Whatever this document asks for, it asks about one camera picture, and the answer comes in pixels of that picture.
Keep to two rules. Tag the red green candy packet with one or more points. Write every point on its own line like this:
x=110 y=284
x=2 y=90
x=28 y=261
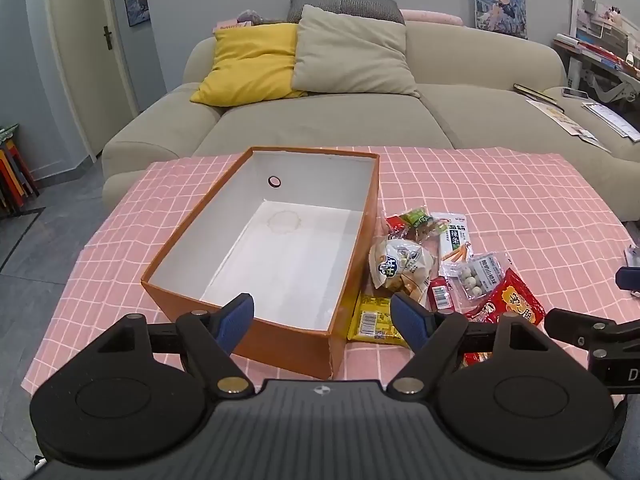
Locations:
x=416 y=225

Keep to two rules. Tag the white desk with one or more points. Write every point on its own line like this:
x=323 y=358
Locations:
x=603 y=51

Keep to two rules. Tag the white door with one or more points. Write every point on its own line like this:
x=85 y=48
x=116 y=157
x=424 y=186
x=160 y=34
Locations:
x=88 y=55

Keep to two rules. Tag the red cartoon snack bag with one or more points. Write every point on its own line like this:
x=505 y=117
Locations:
x=511 y=295

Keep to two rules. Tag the white blue snack bag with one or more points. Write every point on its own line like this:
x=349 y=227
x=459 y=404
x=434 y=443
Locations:
x=400 y=265

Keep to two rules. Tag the papers on sofa arm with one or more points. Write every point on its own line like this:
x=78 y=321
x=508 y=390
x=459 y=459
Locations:
x=615 y=121

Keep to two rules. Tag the clear packet with white balls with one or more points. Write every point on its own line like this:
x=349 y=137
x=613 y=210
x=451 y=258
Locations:
x=479 y=275

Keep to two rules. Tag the beige cushion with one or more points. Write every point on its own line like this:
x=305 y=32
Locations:
x=340 y=53

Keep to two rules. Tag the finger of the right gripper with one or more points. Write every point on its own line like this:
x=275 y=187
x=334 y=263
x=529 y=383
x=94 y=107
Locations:
x=628 y=277
x=590 y=333

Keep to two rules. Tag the magazine on sofa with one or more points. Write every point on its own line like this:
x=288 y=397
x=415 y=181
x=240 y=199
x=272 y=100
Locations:
x=567 y=124

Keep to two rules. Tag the white green stick-snack packet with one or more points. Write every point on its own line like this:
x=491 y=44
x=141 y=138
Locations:
x=454 y=238

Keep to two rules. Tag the dark book on sofa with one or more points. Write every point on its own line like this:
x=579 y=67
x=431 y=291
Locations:
x=535 y=95

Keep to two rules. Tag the stacked colourful stools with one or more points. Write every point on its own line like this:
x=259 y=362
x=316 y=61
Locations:
x=18 y=186

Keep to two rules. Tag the yellow snack packet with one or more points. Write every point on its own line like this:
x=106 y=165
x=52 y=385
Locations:
x=372 y=323

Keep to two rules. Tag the beige sofa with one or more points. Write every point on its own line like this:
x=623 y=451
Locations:
x=465 y=79

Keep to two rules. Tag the red sausage stick packet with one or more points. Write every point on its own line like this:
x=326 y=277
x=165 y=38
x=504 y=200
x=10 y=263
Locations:
x=439 y=296

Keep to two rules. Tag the pink checked tablecloth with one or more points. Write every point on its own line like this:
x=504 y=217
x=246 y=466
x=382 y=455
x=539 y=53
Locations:
x=563 y=240

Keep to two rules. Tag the anime poster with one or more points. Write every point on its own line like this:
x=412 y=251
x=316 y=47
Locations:
x=507 y=17

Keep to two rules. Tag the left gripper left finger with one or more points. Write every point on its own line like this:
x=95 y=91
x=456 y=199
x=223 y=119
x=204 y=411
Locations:
x=208 y=340

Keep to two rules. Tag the pink cushion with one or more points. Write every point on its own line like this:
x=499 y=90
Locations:
x=424 y=16

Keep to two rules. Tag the yellow cushion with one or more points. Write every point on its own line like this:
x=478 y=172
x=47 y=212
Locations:
x=251 y=64

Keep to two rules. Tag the orange cardboard box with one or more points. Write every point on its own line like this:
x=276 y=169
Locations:
x=291 y=227

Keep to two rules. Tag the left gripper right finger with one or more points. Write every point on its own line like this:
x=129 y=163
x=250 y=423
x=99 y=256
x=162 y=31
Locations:
x=435 y=340

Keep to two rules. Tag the grey cushion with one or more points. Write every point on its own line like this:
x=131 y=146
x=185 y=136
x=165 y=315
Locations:
x=386 y=10

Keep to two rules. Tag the smartphone on sofa arm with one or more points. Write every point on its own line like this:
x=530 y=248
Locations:
x=571 y=93

